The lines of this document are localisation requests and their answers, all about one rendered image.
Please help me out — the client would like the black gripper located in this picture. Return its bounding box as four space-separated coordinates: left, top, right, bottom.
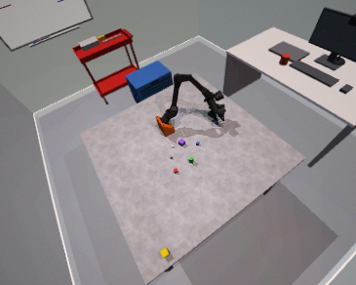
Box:
208 103 226 122

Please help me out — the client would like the small yellow block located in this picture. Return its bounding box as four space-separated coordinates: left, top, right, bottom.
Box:
160 248 170 258

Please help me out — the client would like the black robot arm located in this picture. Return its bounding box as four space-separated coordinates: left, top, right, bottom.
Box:
160 73 224 125

